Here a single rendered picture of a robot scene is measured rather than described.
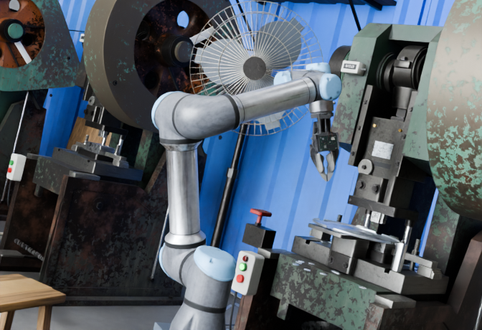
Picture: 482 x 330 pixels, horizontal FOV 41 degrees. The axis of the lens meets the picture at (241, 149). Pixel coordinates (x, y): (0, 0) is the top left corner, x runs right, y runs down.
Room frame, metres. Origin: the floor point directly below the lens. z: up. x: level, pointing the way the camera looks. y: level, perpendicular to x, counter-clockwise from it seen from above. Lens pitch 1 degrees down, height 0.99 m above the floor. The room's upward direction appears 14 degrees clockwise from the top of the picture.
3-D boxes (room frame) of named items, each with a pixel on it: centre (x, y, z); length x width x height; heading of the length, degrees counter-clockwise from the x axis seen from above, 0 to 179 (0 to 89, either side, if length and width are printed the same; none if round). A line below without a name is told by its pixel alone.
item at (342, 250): (2.10, -0.40, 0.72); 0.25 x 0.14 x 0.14; 136
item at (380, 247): (2.22, -0.52, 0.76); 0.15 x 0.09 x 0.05; 46
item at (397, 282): (2.22, -0.52, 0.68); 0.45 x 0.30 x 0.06; 46
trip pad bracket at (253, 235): (2.28, -0.14, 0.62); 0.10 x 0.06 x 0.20; 46
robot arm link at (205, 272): (1.72, 0.00, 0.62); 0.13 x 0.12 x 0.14; 35
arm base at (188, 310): (1.72, 0.00, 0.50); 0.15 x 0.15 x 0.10
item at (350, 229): (2.13, -0.43, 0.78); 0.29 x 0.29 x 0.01
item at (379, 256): (2.23, -0.52, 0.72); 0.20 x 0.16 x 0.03; 46
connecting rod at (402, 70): (2.22, -0.52, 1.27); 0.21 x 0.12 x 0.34; 136
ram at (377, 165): (2.19, -0.49, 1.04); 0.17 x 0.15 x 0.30; 136
